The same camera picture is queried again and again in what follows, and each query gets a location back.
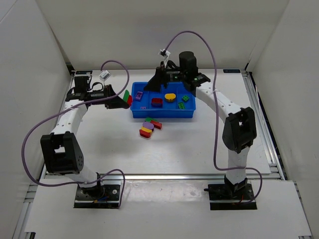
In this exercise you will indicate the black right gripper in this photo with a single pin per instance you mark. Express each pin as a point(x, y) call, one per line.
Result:
point(160, 76)

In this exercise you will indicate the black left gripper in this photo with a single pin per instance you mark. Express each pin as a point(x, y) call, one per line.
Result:
point(109, 96)

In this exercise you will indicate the green red sloped brick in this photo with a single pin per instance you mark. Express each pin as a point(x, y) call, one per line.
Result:
point(128, 98)

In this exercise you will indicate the yellow oval brick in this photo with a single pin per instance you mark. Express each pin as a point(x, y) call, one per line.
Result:
point(170, 97)

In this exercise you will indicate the purple curved brick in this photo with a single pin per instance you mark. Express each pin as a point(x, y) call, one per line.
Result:
point(138, 96)

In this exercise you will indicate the small green brick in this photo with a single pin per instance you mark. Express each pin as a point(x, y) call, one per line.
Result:
point(185, 98)

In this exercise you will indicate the red yellow purple brick stack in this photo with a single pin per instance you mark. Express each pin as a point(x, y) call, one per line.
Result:
point(146, 129)

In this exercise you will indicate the green number two brick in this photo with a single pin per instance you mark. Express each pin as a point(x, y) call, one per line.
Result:
point(181, 106)

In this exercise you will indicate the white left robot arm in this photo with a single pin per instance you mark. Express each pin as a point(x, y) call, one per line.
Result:
point(61, 150)

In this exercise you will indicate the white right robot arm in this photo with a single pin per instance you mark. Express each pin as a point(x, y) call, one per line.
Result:
point(239, 129)

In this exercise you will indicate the blue divided plastic bin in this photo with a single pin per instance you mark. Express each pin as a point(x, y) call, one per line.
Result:
point(174, 101)

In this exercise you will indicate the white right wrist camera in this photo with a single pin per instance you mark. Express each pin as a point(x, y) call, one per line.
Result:
point(165, 54)

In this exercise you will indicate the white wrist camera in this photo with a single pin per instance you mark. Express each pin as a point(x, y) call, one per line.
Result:
point(104, 75)
point(165, 54)

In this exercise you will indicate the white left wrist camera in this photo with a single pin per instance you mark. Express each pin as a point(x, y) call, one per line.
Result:
point(104, 75)

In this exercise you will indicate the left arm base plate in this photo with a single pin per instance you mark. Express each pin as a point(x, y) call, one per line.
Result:
point(105, 195)

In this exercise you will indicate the aluminium front rail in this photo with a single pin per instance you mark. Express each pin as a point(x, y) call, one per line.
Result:
point(172, 177)

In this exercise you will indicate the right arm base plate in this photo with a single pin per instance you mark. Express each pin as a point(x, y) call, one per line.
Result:
point(221, 199)

